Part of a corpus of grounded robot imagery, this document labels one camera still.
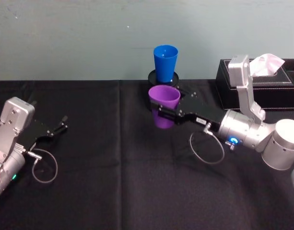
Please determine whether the white tissue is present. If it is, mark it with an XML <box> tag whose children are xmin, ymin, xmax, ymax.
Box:
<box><xmin>248</xmin><ymin>53</ymin><xmax>286</xmax><ymax>77</ymax></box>

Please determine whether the black leather tissue box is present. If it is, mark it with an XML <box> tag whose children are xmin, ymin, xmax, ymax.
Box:
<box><xmin>215</xmin><ymin>58</ymin><xmax>294</xmax><ymax>112</ymax></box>

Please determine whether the blue plastic cup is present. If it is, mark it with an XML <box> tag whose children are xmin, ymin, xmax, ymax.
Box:
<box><xmin>153</xmin><ymin>45</ymin><xmax>179</xmax><ymax>83</ymax></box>

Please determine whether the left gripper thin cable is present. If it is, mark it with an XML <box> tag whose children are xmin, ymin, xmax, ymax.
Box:
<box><xmin>26</xmin><ymin>148</ymin><xmax>59</xmax><ymax>184</ymax></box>

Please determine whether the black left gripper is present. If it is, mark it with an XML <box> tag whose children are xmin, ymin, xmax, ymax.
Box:
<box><xmin>19</xmin><ymin>100</ymin><xmax>69</xmax><ymax>151</ymax></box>

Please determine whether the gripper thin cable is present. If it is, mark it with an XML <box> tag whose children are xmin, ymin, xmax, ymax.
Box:
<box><xmin>189</xmin><ymin>122</ymin><xmax>225</xmax><ymax>165</ymax></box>
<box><xmin>26</xmin><ymin>148</ymin><xmax>59</xmax><ymax>184</ymax></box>

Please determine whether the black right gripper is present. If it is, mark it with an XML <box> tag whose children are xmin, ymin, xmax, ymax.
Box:
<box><xmin>150</xmin><ymin>86</ymin><xmax>224</xmax><ymax>132</ymax></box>

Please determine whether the black round coaster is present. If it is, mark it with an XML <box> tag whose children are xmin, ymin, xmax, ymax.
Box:
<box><xmin>148</xmin><ymin>69</ymin><xmax>181</xmax><ymax>88</ymax></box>

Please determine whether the black table cloth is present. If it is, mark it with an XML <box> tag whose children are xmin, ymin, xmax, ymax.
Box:
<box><xmin>0</xmin><ymin>78</ymin><xmax>294</xmax><ymax>230</ymax></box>

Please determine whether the purple plastic cup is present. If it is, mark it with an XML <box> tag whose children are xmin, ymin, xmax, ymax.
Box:
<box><xmin>148</xmin><ymin>85</ymin><xmax>181</xmax><ymax>129</ymax></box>

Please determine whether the pale wall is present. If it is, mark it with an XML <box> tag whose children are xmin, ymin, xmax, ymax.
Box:
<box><xmin>0</xmin><ymin>0</ymin><xmax>294</xmax><ymax>81</ymax></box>

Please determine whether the right gripper thin cable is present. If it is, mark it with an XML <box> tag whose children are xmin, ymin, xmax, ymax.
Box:
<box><xmin>189</xmin><ymin>122</ymin><xmax>225</xmax><ymax>165</ymax></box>

